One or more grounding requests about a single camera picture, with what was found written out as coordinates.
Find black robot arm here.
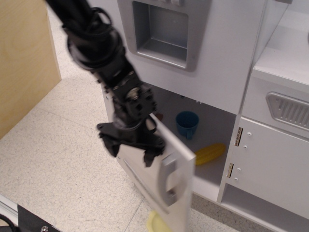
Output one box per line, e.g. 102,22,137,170
48,0,165,167

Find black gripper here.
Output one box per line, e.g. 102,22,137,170
97,119,165,167

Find lower brass oven hinge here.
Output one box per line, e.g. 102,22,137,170
226,163,234,178

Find white fridge door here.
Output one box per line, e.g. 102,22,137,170
103,82,197,232

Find aluminium frame rail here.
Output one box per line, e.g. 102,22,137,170
0,194,18,226

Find grey fridge door handle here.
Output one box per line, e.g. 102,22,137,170
157,153,177,206

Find white oven cabinet door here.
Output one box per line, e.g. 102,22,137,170
226,118,309,218

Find grey ice dispenser recess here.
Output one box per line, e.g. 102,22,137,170
117,0,211,72

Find upper brass oven hinge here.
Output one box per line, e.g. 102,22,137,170
234,127,243,146

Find wooden toy knife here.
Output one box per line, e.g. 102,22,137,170
155,113,163,121

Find yellow toy corn cob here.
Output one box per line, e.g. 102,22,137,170
195,143,226,166

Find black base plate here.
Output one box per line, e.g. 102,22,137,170
0,204,62,232

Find pale yellow toy plate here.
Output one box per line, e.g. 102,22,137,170
146,211,172,232

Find brass oven hinge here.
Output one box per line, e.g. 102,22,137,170
226,163,234,178
234,127,243,146

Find grey oven vent panel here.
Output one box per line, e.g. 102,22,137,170
266,92,309,131

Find white toy fridge cabinet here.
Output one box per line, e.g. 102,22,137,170
90,0,267,201

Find blue toy cup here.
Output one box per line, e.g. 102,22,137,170
175,111,199,140

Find white toy oven unit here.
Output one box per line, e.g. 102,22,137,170
217,0,309,232

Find light wooden panel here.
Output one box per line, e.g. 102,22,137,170
0,0,61,137

